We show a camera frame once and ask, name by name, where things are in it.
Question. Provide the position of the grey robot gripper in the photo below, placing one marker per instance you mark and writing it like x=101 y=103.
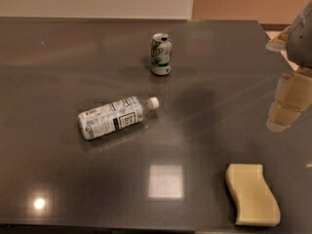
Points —
x=301 y=41

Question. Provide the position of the pale yellow curved sponge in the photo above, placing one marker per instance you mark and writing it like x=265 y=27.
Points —
x=254 y=201

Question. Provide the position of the green white 7up can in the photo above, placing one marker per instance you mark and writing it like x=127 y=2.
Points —
x=160 y=54

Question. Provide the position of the clear plastic water bottle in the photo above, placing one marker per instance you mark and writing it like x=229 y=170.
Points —
x=115 y=116

